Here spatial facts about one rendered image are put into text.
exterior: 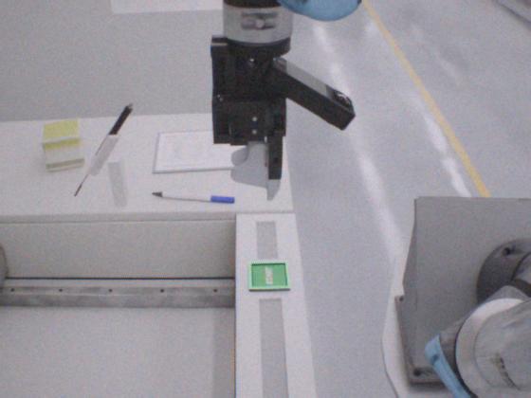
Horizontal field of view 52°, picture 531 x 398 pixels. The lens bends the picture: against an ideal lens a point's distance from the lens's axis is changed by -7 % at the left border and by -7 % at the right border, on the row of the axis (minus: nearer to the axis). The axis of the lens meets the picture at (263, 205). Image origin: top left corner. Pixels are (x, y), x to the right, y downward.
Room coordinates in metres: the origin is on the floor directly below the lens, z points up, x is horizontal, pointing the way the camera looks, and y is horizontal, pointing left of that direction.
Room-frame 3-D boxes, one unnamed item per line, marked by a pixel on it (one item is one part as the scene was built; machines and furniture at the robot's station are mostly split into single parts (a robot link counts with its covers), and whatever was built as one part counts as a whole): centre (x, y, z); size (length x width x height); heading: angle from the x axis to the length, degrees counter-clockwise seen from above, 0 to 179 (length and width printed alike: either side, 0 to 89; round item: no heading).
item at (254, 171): (0.59, 0.01, 1.14); 0.06 x 0.03 x 0.09; 92
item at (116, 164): (0.78, 0.25, 1.03); 0.06 x 0.04 x 0.13; 92
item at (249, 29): (0.60, 0.01, 1.33); 0.08 x 0.08 x 0.05
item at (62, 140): (0.91, 0.37, 1.00); 0.07 x 0.07 x 0.07; 17
